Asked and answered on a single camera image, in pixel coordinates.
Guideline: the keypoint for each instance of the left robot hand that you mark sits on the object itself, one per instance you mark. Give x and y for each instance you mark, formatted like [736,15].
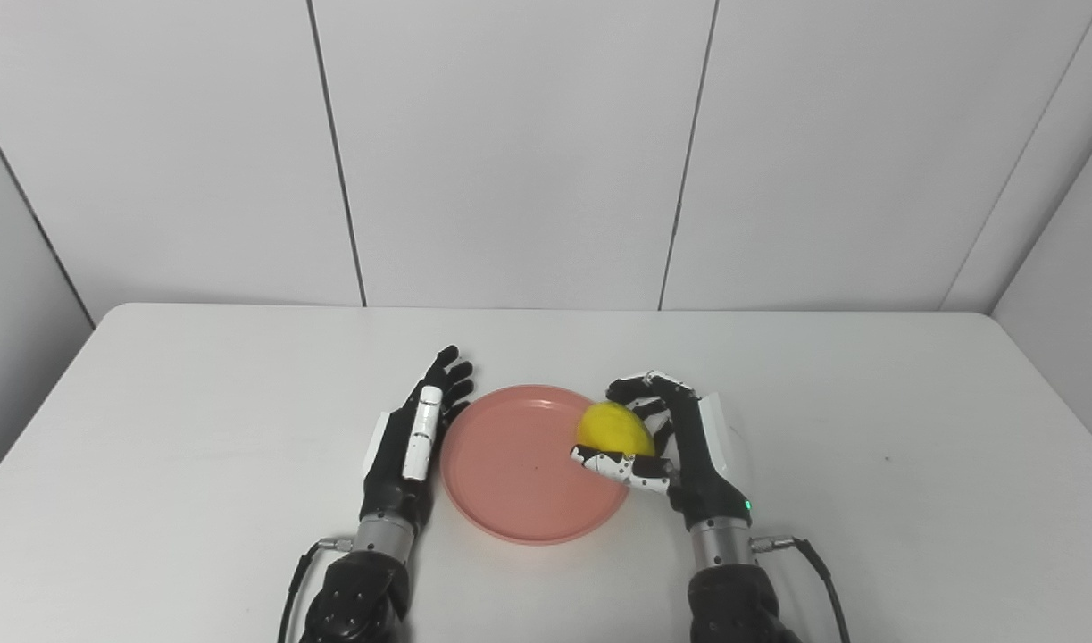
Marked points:
[416,446]

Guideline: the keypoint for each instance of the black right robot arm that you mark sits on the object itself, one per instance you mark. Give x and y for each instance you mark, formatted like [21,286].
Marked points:
[733,585]

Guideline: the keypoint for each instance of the pink round plate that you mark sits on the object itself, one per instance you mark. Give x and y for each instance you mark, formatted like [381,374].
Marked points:
[519,473]

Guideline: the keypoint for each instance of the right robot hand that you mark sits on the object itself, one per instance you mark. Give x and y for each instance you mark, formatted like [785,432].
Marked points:
[693,455]

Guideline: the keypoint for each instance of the yellow lemon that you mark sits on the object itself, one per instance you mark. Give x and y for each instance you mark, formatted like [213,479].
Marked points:
[613,431]

